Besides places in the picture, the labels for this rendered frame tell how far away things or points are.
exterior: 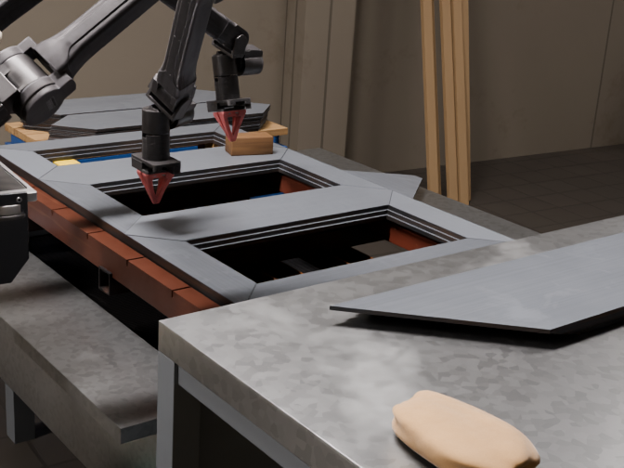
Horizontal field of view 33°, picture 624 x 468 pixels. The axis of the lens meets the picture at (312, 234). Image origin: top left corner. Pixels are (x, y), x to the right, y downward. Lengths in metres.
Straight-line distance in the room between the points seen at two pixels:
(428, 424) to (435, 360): 0.22
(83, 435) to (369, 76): 3.68
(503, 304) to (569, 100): 5.49
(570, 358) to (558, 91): 5.48
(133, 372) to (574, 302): 0.91
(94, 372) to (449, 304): 0.85
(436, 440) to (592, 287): 0.52
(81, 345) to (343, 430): 1.09
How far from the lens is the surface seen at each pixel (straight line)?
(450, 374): 1.21
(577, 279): 1.48
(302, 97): 5.29
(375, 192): 2.58
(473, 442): 1.01
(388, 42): 5.75
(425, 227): 2.39
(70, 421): 2.44
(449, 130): 5.38
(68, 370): 2.00
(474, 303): 1.35
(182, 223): 2.27
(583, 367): 1.28
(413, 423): 1.03
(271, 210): 2.38
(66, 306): 2.27
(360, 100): 5.71
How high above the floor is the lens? 1.58
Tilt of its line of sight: 19 degrees down
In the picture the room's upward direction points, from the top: 4 degrees clockwise
